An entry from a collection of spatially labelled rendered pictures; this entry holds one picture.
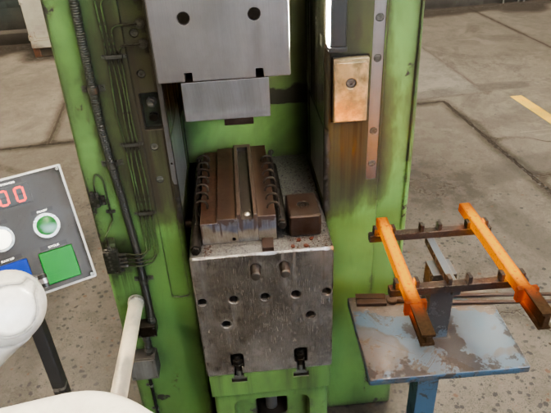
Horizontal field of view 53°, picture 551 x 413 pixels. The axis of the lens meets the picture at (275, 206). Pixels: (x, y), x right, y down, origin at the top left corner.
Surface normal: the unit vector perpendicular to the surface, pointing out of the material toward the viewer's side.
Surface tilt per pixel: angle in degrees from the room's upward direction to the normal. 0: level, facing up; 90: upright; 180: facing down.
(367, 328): 0
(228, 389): 90
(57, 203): 60
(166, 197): 90
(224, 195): 0
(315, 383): 90
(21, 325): 74
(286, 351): 90
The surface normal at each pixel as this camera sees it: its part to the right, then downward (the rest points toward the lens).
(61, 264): 0.41, -0.04
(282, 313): 0.08, 0.53
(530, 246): -0.04, -0.84
